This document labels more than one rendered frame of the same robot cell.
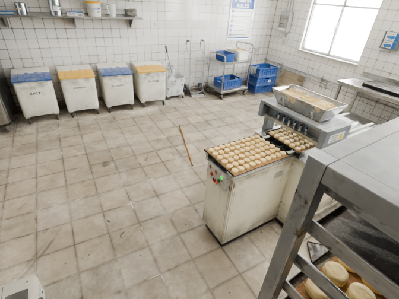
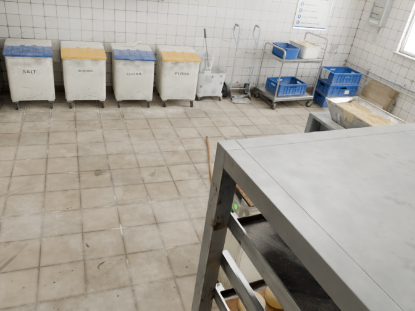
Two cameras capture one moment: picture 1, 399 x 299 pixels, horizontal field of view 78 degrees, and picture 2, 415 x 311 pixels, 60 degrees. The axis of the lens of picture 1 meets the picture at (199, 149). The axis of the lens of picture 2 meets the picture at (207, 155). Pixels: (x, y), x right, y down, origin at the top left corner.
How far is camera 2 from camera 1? 0.28 m
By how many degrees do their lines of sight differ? 7
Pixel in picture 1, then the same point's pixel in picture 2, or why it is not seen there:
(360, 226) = not seen: hidden behind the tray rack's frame
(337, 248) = (244, 240)
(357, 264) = (254, 255)
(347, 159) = (251, 150)
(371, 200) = (245, 180)
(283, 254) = (205, 249)
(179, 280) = not seen: outside the picture
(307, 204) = (217, 192)
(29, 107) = (19, 88)
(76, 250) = (39, 274)
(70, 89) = (73, 71)
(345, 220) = not seen: hidden behind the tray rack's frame
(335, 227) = (259, 228)
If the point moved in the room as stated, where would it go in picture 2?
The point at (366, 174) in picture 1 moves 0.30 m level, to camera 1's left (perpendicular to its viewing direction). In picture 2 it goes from (255, 161) to (55, 120)
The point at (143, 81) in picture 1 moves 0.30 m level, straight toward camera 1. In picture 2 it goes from (168, 72) to (167, 79)
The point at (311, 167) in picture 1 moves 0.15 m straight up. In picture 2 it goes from (218, 152) to (234, 52)
